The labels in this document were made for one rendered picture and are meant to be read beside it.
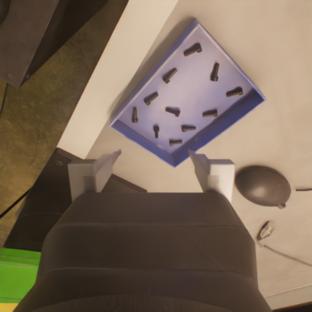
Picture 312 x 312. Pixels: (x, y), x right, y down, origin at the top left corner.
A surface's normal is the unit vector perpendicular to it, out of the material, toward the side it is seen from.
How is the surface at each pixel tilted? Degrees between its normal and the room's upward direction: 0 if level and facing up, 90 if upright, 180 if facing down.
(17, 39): 0
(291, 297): 90
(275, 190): 41
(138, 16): 0
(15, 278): 25
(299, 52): 0
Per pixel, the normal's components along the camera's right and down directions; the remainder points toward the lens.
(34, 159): -0.01, 0.69
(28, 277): 0.11, 0.34
